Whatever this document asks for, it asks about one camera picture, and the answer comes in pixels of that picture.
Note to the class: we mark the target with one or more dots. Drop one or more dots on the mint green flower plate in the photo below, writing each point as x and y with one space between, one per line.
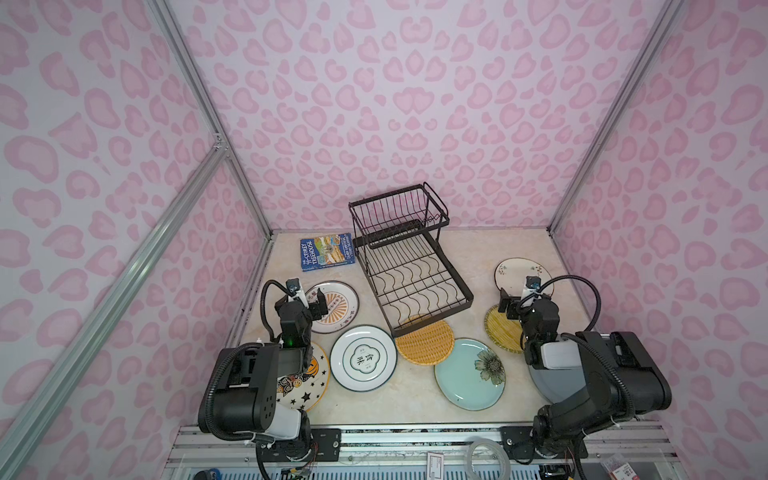
472 377

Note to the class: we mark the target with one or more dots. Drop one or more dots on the white plate orange sunburst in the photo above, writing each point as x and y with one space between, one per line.
343 305

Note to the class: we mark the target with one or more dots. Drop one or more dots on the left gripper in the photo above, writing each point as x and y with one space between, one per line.
298 306

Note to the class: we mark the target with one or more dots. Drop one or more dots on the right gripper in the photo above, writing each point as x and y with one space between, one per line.
528 308

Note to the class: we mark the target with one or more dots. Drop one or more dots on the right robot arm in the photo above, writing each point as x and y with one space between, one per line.
592 381

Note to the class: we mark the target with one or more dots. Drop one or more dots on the black wire dish rack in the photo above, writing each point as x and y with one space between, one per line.
397 244

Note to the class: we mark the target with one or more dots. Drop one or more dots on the white plate green rim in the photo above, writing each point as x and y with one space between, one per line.
363 358

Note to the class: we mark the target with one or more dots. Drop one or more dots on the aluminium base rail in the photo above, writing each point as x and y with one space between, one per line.
423 451

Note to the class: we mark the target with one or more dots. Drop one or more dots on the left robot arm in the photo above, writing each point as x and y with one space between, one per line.
241 400

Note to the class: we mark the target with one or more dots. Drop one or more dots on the star pattern cartoon plate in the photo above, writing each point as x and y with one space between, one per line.
303 391

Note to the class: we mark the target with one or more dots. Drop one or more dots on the yellow green woven plate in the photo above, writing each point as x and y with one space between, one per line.
503 332

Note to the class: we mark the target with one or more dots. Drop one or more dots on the orange woven bamboo plate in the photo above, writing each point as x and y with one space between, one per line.
427 346

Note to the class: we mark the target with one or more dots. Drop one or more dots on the blue treehouse book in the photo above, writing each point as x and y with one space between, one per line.
326 252

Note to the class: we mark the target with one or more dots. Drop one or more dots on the cream floral plate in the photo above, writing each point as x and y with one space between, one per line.
511 274

